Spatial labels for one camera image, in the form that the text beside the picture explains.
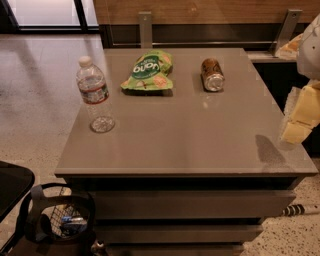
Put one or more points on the black chair seat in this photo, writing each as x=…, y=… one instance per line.
x=15, y=182

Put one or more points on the black mesh basket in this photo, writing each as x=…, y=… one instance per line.
x=55, y=220

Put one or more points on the metal bracket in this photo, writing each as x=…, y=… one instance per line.
x=286, y=30
x=145, y=29

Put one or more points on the orange soda can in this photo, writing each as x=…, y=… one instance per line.
x=212, y=75

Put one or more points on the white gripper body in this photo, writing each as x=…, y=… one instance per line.
x=310, y=53

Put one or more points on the clear plastic water bottle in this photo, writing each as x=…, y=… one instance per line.
x=95, y=94

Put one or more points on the green snack bag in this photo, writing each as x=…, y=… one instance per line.
x=150, y=72

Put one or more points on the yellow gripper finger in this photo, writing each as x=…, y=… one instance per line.
x=301, y=113

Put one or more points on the grey side shelf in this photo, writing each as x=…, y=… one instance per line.
x=265, y=57

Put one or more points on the right metal bracket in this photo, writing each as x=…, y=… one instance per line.
x=286, y=30

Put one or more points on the left metal bracket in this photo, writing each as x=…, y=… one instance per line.
x=145, y=29

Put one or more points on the grey drawer cabinet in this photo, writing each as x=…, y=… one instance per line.
x=190, y=173

